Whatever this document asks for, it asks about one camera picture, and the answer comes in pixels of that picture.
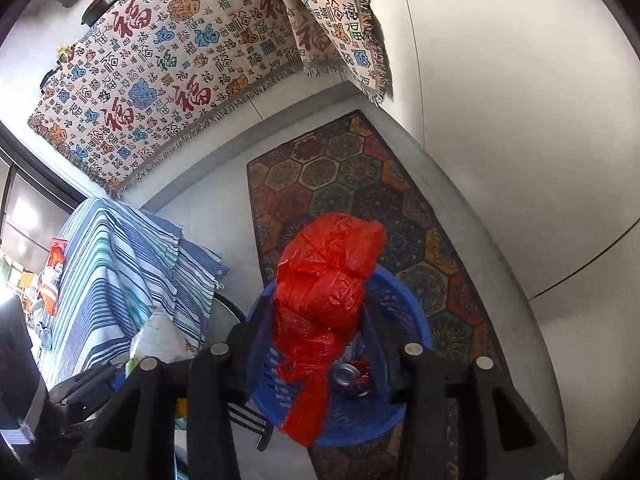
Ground orange white snack packet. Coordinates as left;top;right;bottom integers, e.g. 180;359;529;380
48;239;69;282

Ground blue plastic basket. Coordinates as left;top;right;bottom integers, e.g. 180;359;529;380
247;266;435;448

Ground small printed blanket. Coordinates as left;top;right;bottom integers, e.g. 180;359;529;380
267;0;393;106

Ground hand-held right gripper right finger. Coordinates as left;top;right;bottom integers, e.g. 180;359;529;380
362;305;571;480

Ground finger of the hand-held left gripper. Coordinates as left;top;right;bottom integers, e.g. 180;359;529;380
47;362;128;407

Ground grey refrigerator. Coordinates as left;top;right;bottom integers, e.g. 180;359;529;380
0;155;76;271

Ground white base cabinet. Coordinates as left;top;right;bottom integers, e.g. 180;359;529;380
350;0;640;480

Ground orange snack wrapper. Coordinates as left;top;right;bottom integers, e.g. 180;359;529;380
39;280;62;317

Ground crushed red can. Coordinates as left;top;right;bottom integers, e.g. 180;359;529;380
332;360;377;400

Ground large printed blanket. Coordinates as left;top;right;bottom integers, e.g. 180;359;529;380
27;0;311;200

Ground black clay pot orange lid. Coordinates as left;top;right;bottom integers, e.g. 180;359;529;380
81;0;130;26

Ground green white milk carton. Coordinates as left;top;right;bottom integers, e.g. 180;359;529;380
127;307;197;373

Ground black metal table frame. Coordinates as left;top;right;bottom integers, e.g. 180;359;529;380
212;292;275;453

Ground hexagon patterned floor mat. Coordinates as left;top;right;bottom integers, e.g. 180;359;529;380
246;109;506;480

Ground striped tablecloth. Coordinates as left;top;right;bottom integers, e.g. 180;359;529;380
37;197;230;391

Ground red plastic bag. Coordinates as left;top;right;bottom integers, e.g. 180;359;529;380
272;212;388;447

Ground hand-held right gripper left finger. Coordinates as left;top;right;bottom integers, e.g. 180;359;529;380
65;300;276;480

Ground condiment bottle caddy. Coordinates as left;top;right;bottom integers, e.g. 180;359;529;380
40;44;77;98

